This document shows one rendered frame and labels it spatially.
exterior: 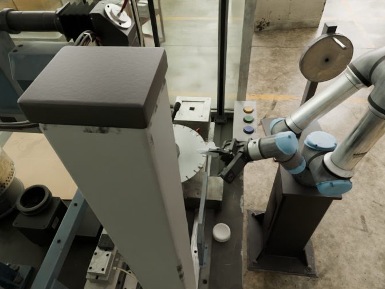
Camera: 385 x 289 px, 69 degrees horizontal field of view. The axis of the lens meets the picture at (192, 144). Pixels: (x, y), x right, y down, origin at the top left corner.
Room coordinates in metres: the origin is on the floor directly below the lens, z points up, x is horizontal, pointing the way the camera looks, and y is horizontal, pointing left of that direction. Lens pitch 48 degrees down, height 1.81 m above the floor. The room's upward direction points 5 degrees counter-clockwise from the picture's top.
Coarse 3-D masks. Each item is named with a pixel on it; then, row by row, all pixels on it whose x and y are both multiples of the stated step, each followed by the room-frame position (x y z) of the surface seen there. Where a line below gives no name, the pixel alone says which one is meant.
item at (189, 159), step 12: (180, 132) 0.86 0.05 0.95; (192, 132) 0.85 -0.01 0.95; (180, 144) 0.78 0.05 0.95; (192, 144) 0.78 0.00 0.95; (204, 144) 0.77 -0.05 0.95; (180, 156) 0.72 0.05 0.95; (192, 156) 0.72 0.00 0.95; (204, 156) 0.71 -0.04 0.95; (180, 168) 0.66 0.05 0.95; (192, 168) 0.66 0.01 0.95
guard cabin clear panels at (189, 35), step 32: (0, 0) 1.35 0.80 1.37; (32, 0) 1.32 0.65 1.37; (96, 0) 1.27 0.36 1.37; (128, 0) 1.24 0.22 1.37; (160, 0) 1.22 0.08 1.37; (192, 0) 1.19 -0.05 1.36; (32, 32) 1.33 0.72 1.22; (160, 32) 1.22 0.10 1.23; (192, 32) 1.19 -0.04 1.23; (192, 64) 1.19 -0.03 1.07; (192, 96) 1.20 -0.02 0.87
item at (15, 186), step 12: (0, 156) 0.75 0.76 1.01; (0, 168) 0.70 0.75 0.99; (12, 168) 0.75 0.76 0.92; (0, 180) 0.67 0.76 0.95; (12, 180) 0.71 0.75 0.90; (0, 192) 0.64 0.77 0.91; (12, 192) 0.70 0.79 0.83; (0, 204) 0.64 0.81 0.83; (12, 204) 0.67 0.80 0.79; (0, 216) 0.62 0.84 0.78
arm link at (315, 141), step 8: (312, 136) 0.75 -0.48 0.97; (320, 136) 0.75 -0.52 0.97; (328, 136) 0.74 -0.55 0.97; (304, 144) 0.75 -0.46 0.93; (312, 144) 0.71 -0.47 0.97; (320, 144) 0.70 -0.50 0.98; (328, 144) 0.70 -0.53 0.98; (336, 144) 0.70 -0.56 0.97; (304, 152) 0.73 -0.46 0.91; (312, 152) 0.69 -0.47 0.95; (320, 152) 0.68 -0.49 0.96; (328, 152) 0.67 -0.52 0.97
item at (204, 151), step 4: (208, 144) 0.71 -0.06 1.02; (212, 144) 0.71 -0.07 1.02; (204, 148) 0.69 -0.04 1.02; (208, 148) 0.69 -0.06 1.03; (212, 148) 0.69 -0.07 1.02; (216, 148) 0.69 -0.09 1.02; (200, 152) 0.69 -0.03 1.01; (204, 152) 0.68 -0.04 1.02; (208, 152) 0.67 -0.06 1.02; (212, 152) 0.67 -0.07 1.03; (212, 156) 0.67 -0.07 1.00; (216, 156) 0.66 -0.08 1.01
